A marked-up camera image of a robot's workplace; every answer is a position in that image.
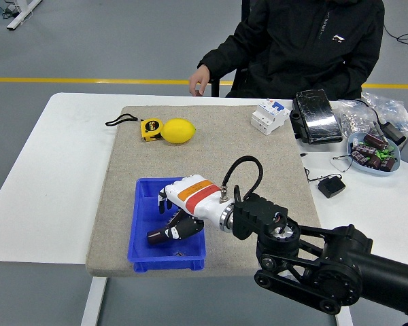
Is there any green plastic connector pile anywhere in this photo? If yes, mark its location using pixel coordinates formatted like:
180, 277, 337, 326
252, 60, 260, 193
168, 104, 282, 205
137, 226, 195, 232
373, 145, 397, 160

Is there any white circuit breaker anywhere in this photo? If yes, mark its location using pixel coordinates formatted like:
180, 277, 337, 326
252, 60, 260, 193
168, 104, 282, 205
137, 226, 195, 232
250, 98, 291, 137

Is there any yellow tape measure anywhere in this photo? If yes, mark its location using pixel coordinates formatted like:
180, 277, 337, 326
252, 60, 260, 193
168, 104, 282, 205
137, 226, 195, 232
104, 113, 164, 143

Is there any person's hand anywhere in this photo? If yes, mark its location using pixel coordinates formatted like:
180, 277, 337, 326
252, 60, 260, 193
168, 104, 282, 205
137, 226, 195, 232
188, 64, 211, 98

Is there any clear bag of metal washers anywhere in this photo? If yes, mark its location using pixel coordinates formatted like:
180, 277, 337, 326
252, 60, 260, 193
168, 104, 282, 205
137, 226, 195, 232
336, 99, 377, 137

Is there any person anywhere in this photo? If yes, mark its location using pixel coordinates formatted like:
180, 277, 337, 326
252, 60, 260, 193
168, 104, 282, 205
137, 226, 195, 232
197, 0, 386, 100

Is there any yellow lemon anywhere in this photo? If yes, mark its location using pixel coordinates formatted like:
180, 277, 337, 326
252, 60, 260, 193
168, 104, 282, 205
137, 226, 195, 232
160, 117, 197, 145

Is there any light blue bowl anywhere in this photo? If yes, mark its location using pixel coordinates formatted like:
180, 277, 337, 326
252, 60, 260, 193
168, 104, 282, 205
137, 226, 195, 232
346, 132, 402, 177

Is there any clear bag of blue parts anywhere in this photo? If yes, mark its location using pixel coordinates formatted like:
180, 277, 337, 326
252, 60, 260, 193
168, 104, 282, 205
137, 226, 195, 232
361, 91, 408, 134

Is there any grey-brown felt mat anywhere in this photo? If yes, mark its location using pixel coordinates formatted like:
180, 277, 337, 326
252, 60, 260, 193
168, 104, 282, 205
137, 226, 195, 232
85, 105, 330, 278

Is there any black power adapter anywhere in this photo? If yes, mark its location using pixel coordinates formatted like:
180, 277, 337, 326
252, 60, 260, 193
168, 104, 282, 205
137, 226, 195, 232
318, 175, 347, 200
382, 121, 407, 146

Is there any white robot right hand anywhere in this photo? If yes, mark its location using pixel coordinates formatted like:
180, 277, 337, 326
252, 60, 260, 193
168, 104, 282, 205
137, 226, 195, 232
156, 174, 237, 242

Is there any blue plastic box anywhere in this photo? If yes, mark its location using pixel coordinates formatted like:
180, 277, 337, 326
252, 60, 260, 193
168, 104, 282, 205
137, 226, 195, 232
127, 176, 207, 272

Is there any thin black adapter cord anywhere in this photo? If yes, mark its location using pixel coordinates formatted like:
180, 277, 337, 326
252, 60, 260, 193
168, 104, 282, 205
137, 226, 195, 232
301, 152, 354, 183

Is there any black floor cable bundle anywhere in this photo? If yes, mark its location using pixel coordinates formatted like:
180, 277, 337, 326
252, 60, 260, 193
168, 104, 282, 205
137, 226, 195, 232
0, 0, 20, 20

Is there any black plastic-wrapped box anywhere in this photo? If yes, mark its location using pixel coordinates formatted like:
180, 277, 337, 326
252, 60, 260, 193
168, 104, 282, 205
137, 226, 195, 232
288, 88, 343, 145

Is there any white desk frame foot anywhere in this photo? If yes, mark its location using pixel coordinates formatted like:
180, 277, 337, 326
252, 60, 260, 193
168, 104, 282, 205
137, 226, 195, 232
5, 0, 44, 31

